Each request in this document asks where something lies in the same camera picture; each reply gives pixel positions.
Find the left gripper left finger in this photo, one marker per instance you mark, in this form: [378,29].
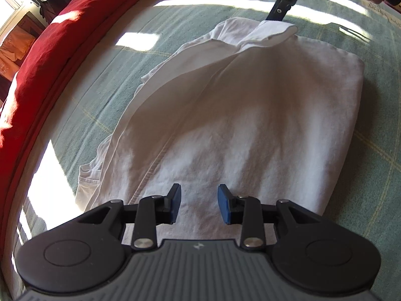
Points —
[151,212]

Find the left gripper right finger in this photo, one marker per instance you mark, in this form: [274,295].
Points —
[245,211]

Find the red blanket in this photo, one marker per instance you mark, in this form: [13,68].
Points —
[51,63]

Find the white printed t-shirt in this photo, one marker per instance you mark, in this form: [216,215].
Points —
[250,105]

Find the wooden furniture with clothes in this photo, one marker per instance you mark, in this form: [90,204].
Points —
[22,22]

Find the green plaid bed sheet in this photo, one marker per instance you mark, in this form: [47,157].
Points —
[367,196]

